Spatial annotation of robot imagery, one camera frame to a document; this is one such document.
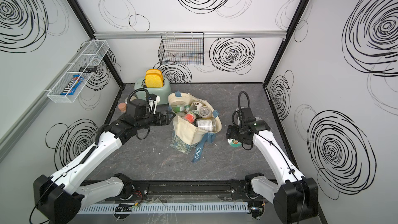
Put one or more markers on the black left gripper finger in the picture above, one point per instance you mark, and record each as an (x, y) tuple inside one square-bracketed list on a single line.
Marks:
[(167, 121), (169, 114)]

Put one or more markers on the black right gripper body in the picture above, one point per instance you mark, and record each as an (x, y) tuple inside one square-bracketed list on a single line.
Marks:
[(237, 132)]

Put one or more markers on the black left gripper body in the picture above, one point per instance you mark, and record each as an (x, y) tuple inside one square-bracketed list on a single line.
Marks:
[(156, 120)]

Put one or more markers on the large radish label seed jar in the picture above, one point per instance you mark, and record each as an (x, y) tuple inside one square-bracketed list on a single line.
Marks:
[(234, 143)]

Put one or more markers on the red bee label seed jar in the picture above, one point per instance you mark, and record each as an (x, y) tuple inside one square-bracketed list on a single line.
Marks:
[(190, 117)]

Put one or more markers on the cream canvas bag blue handles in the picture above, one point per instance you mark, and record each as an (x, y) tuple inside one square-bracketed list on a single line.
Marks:
[(187, 135)]

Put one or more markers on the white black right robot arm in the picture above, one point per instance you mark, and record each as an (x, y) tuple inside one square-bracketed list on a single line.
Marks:
[(294, 196)]

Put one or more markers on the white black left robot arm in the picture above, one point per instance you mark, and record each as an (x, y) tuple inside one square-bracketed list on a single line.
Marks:
[(61, 196)]

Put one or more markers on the silver label jar in bag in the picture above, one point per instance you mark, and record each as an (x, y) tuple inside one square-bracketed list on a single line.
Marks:
[(208, 125)]

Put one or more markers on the mint green toaster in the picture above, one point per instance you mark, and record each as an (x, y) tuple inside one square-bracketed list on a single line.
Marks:
[(162, 92)]

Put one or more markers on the yellow toast slice front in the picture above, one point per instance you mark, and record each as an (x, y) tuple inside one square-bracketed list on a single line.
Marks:
[(154, 80)]

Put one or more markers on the yellow toast slice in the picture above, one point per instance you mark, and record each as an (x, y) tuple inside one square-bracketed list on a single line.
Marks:
[(154, 80), (154, 71)]

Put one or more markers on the pink lid small jar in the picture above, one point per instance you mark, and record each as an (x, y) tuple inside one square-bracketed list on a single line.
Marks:
[(122, 107)]

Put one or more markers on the yellow toast slice back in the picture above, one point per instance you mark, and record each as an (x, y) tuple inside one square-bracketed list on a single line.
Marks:
[(154, 71)]

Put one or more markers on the black small box on shelf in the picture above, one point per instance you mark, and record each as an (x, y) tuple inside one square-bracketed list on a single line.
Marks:
[(88, 69)]

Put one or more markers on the blue candy packet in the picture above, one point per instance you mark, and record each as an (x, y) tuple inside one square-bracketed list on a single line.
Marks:
[(72, 85)]

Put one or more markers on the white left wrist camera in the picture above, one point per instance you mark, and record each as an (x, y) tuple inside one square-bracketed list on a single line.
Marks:
[(153, 100)]

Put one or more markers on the black wire wall basket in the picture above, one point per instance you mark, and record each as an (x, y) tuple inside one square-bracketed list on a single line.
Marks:
[(185, 51)]

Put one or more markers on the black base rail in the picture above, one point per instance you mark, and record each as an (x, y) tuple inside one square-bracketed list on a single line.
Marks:
[(234, 189)]

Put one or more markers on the white slotted cable duct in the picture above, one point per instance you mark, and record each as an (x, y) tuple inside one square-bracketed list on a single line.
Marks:
[(167, 208)]

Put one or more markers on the white wire wall shelf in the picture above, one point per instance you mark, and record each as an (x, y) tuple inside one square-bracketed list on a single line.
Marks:
[(92, 55)]

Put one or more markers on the grey wall rail back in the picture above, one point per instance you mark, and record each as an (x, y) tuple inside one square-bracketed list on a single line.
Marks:
[(189, 34)]

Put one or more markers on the grey wall rail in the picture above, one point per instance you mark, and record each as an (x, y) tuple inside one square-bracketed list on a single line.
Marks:
[(19, 128), (189, 34)]

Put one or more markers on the black corner frame post left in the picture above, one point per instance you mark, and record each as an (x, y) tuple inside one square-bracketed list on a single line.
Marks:
[(90, 32)]

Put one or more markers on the black corner frame post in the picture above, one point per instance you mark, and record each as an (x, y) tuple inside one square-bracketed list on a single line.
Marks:
[(90, 32), (290, 31)]

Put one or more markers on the grey wall rail left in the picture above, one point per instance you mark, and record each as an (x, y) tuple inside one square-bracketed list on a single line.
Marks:
[(19, 128)]

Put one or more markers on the black corner frame post right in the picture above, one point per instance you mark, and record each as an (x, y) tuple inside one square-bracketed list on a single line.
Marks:
[(290, 31)]

